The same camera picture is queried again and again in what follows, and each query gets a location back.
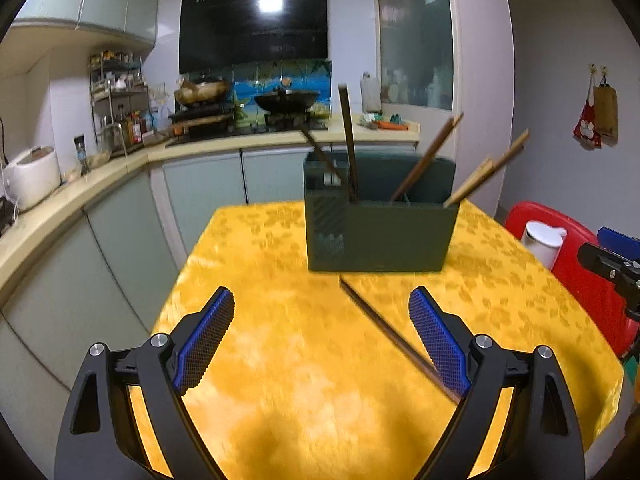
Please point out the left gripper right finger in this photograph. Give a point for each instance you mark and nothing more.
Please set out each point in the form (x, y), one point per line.
(541, 437)

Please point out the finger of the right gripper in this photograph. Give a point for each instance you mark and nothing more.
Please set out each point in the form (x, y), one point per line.
(619, 243)

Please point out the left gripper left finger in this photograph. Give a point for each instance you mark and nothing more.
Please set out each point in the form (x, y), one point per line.
(99, 437)

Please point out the dark brown wooden chopstick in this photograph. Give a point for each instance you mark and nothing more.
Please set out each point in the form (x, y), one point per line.
(426, 368)

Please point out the light wooden chopstick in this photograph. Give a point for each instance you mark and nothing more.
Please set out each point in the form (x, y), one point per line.
(481, 169)

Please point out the black patterned chopstick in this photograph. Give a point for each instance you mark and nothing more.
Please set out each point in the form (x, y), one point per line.
(344, 182)
(350, 142)

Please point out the light bamboo chopstick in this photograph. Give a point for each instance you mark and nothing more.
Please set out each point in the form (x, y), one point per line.
(512, 153)

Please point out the lower kitchen cabinets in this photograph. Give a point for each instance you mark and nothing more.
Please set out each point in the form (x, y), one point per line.
(103, 277)

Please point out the red plastic stool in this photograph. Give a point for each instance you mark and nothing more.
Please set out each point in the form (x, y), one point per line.
(595, 294)

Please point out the white plastic jug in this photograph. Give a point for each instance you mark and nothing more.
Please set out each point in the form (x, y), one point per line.
(543, 242)

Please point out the hanging red cloth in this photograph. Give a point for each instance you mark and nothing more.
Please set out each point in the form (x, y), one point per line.
(584, 132)

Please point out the hanging brown bag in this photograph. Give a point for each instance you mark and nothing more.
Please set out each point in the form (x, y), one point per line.
(605, 103)

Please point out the yellow floral tablecloth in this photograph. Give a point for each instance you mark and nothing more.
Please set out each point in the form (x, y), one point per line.
(304, 386)

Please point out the dark green utensil holder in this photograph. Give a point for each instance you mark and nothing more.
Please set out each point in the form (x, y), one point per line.
(372, 234)

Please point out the black countertop appliance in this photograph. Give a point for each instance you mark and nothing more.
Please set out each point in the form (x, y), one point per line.
(7, 213)

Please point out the orange cloth on counter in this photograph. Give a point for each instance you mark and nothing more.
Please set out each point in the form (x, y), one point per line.
(377, 121)

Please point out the white rice cooker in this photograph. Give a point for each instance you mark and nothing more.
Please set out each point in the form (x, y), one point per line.
(32, 176)

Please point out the white plastic bottle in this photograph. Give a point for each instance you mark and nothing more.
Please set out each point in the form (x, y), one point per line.
(370, 89)

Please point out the frosted glass window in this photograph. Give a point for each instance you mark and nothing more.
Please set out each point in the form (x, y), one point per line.
(416, 52)

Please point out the metal spice rack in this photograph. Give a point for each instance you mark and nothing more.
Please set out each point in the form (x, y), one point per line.
(119, 100)

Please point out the black gas stove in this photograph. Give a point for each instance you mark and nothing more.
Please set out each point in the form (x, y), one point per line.
(243, 122)

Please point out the black wok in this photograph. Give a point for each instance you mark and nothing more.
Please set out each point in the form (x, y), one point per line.
(287, 101)

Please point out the golden pot with lid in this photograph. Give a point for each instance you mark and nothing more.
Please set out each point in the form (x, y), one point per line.
(189, 92)

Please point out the black range hood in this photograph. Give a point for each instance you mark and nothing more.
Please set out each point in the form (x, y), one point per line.
(220, 33)

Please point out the upper wall cabinets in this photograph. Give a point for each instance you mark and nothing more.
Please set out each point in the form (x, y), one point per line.
(40, 24)

